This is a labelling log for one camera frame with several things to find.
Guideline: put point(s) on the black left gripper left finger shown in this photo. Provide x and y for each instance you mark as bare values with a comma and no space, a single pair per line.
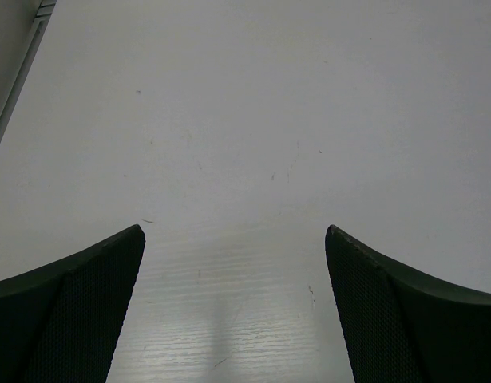
61,322

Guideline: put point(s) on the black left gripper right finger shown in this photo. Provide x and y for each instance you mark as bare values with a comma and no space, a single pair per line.
402,325

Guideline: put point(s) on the aluminium table edge rail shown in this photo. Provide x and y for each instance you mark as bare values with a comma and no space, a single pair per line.
22,27

